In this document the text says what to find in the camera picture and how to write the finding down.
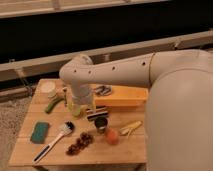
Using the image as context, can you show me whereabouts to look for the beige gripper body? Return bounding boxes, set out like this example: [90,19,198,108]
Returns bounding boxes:
[70,84,95,110]

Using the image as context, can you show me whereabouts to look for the green sponge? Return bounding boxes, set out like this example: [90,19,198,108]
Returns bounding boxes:
[30,122,49,144]

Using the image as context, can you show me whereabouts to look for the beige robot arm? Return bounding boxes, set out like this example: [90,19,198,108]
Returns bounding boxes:
[59,49,213,171]

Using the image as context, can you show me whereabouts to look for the dark metal cup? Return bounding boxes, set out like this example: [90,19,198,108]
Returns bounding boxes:
[94,117,108,134]

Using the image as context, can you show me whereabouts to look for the yellow green bottle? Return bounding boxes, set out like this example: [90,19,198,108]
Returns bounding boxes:
[68,103,81,117]

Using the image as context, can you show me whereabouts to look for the grey metal object in bin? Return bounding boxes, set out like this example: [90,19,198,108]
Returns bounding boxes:
[94,85,112,96]

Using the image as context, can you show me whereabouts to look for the striped black white block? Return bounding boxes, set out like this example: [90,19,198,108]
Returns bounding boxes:
[86,106,108,121]

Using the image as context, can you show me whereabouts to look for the green cucumber toy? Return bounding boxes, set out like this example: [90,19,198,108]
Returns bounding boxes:
[44,97,64,114]

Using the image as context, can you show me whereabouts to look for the white dish brush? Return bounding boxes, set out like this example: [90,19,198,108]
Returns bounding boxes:
[33,122,75,163]

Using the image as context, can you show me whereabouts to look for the orange plastic bin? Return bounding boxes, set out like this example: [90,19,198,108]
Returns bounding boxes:
[92,85,148,106]

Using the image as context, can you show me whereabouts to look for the bunch of dark grapes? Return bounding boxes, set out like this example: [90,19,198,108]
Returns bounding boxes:
[66,132,94,156]

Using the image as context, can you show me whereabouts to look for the orange fruit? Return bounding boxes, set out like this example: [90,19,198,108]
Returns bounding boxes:
[105,128,119,145]

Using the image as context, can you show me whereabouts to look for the yellow banana peel toy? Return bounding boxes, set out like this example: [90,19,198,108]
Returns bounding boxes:
[119,121,142,137]

